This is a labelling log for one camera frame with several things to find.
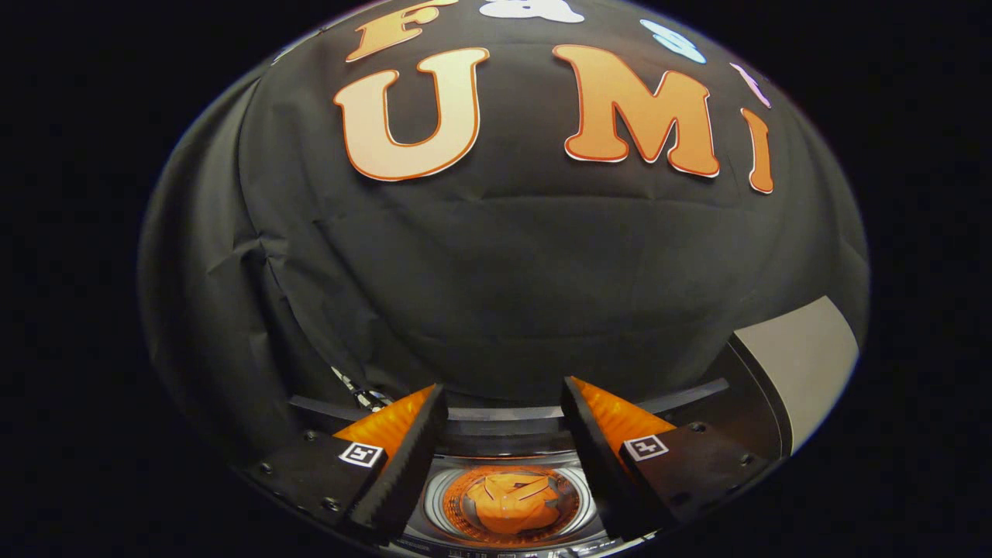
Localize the dark glass washing machine lid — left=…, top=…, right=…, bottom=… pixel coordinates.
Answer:
left=288, top=333, right=793, bottom=458

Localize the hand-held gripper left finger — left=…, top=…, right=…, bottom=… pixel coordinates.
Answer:
left=244, top=384, right=449, bottom=543

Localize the yellow polo shirt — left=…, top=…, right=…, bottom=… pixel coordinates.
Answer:
left=465, top=473, right=563, bottom=536

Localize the black backdrop cloth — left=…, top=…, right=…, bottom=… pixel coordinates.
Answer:
left=138, top=0, right=870, bottom=466

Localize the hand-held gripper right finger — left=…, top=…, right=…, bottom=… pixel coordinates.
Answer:
left=560, top=376, right=772, bottom=543

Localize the braided black white cable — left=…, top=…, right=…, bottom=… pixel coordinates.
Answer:
left=332, top=367, right=392, bottom=413

